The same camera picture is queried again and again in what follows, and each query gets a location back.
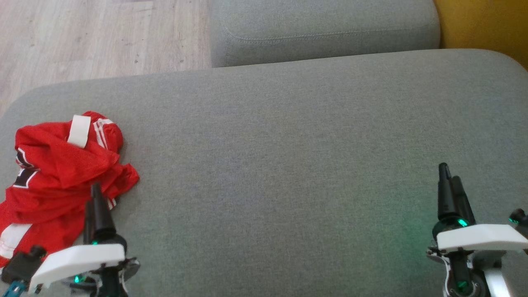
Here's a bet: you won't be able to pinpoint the mustard yellow upholstered furniture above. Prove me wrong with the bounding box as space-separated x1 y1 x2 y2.
433 0 528 71

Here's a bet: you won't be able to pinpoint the red shorts with white stripe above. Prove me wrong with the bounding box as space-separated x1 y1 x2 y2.
0 148 118 269

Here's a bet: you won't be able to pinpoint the black cable with blue connector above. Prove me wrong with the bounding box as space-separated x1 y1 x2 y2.
3 280 24 297

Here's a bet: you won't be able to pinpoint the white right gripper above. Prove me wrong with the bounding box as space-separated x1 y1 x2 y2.
432 163 528 253

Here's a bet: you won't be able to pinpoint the grey sofa cushion with seam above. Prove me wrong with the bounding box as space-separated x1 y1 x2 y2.
210 0 441 68

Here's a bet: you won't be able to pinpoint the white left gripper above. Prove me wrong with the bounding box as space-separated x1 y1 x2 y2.
29 183 127 288

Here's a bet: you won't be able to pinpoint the red jersey with white sleeves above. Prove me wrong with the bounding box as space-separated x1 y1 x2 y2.
14 111 140 215

